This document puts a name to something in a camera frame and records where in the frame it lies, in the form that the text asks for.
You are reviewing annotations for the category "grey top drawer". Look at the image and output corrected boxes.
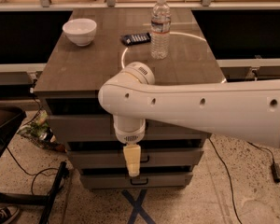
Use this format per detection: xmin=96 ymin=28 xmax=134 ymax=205
xmin=48 ymin=114 xmax=209 ymax=143

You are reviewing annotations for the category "grey drawer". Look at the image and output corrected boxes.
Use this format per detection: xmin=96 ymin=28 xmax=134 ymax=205
xmin=48 ymin=114 xmax=209 ymax=143
xmin=68 ymin=148 xmax=203 ymax=169
xmin=80 ymin=172 xmax=193 ymax=189

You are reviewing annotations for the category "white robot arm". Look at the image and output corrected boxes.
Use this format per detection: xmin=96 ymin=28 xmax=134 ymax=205
xmin=98 ymin=62 xmax=280 ymax=177

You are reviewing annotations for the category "grey bottom drawer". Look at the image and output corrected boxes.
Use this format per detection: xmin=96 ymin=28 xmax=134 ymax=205
xmin=80 ymin=172 xmax=193 ymax=189

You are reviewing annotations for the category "grey middle drawer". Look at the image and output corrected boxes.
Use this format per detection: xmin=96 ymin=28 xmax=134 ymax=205
xmin=68 ymin=148 xmax=203 ymax=169

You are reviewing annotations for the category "grey three-drawer cabinet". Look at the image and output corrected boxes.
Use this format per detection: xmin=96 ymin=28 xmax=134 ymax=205
xmin=35 ymin=8 xmax=225 ymax=178

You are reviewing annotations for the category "green plastic bag clutter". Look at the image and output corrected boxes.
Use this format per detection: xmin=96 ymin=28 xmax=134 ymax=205
xmin=17 ymin=110 xmax=66 ymax=153

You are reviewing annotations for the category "white ceramic bowl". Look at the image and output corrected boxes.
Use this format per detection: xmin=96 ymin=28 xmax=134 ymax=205
xmin=63 ymin=18 xmax=97 ymax=47

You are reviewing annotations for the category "clear plastic water bottle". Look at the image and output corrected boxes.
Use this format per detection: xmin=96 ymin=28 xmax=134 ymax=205
xmin=150 ymin=0 xmax=171 ymax=60

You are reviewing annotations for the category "black and white sneaker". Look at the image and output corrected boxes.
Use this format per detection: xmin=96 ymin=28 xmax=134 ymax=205
xmin=0 ymin=206 xmax=20 ymax=224

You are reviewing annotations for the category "black cable on floor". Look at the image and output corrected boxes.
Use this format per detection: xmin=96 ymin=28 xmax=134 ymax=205
xmin=208 ymin=137 xmax=243 ymax=224

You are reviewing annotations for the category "black table leg frame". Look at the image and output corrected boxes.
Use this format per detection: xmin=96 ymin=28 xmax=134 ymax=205
xmin=0 ymin=161 xmax=69 ymax=224

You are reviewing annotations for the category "black cable left floor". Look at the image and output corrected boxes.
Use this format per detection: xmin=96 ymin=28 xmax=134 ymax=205
xmin=6 ymin=147 xmax=62 ymax=196

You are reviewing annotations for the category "black power adapter with cable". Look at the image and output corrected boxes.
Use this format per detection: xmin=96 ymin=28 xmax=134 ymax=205
xmin=249 ymin=142 xmax=280 ymax=184

